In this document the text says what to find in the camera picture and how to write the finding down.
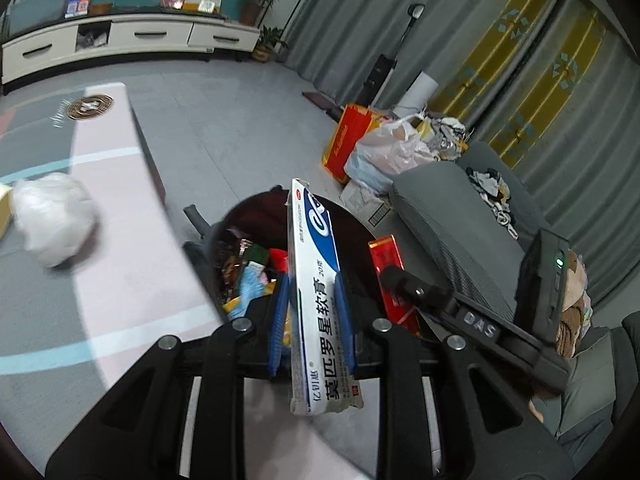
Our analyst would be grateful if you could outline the white blue ointment box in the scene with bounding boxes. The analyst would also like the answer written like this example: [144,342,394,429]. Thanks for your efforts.
[288,179,363,416]

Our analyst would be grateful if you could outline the red cigarette carton box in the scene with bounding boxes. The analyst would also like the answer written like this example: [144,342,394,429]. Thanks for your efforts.
[368,235,420,337]

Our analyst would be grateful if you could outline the light blue plastic bag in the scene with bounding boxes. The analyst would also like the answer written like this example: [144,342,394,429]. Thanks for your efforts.
[224,262,274,320]

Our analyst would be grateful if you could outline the black round trash bin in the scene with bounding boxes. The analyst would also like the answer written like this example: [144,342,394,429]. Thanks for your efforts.
[182,185,426,366]

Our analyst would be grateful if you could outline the person's right hand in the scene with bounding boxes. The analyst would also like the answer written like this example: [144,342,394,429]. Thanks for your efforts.
[527,399,544,424]

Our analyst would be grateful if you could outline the grey sofa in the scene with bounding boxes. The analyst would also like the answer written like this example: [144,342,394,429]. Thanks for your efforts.
[390,142,639,469]

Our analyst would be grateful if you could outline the plaid table cloth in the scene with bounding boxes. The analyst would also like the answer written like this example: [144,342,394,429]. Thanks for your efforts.
[0,81,377,480]

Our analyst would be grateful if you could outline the pink white plastic bag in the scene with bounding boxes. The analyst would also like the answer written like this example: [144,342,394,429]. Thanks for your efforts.
[344,115,440,195]

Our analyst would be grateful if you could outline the white paper roll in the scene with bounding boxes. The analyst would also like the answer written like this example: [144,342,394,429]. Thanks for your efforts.
[392,72,439,118]

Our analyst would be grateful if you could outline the grey window curtains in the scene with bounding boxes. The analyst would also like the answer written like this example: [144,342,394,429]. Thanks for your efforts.
[286,0,639,301]

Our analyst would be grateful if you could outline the red orange shopping bag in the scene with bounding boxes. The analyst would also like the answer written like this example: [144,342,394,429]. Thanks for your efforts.
[321,104,385,184]

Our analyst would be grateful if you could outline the black upright vacuum cleaner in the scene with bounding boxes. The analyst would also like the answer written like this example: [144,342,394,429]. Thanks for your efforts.
[355,3,425,107]

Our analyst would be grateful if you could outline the potted plant by cabinet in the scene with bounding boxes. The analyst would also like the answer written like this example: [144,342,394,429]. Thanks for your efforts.
[252,26,288,63]

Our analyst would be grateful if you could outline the white tv cabinet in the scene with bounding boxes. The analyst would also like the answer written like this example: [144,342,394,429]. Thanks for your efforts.
[1,13,260,84]

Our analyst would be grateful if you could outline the potted plant on cabinet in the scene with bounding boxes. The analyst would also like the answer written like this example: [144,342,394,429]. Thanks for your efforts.
[239,0,277,26]

